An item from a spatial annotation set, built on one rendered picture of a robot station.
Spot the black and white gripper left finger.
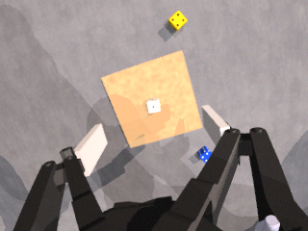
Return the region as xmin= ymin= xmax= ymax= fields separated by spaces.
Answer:
xmin=13 ymin=124 xmax=112 ymax=231

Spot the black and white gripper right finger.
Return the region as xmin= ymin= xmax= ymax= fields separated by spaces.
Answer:
xmin=151 ymin=105 xmax=308 ymax=231

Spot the blue die with white pips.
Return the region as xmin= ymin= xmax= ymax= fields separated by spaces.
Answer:
xmin=197 ymin=146 xmax=212 ymax=163

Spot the yellow die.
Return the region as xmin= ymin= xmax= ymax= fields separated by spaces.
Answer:
xmin=168 ymin=11 xmax=187 ymax=31

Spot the peach flat square mat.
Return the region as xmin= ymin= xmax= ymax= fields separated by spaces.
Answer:
xmin=102 ymin=51 xmax=202 ymax=148

